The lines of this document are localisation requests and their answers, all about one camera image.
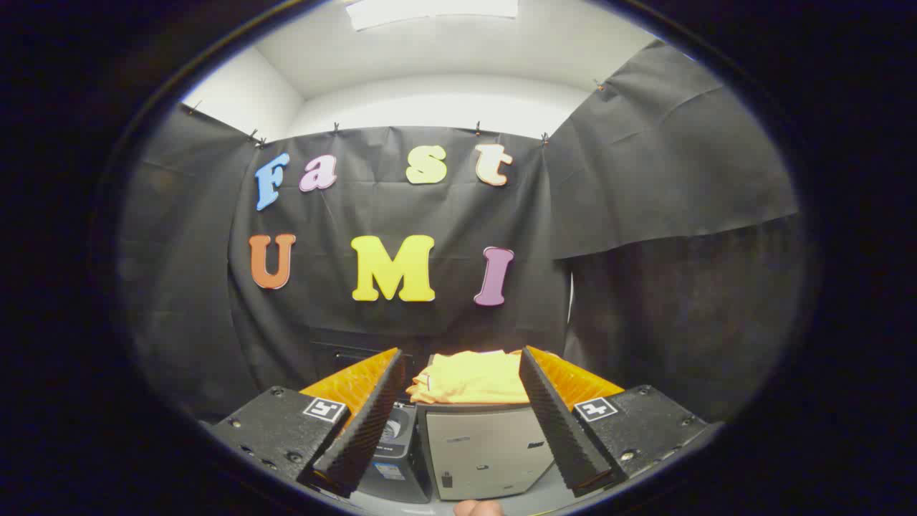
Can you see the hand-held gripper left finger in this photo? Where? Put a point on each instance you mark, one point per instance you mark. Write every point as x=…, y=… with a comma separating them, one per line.
x=369, y=430

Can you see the grey cabinet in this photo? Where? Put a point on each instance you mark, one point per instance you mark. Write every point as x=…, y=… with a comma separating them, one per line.
x=487, y=451

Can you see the dark grey washing machine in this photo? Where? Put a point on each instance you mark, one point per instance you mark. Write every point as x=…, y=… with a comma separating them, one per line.
x=401, y=459

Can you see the yellow orange polo shirt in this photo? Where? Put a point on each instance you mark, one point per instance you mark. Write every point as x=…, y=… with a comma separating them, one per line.
x=469, y=380

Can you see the black backdrop cloth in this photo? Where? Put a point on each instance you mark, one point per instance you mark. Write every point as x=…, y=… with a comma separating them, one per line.
x=401, y=215

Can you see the white ceiling light panel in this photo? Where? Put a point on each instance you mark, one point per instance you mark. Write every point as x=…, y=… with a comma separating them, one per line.
x=430, y=8

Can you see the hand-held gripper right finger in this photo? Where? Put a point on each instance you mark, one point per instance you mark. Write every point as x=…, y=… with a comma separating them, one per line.
x=562, y=430

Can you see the row of small cloth clips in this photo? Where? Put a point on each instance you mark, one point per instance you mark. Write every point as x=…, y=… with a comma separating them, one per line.
x=478, y=130

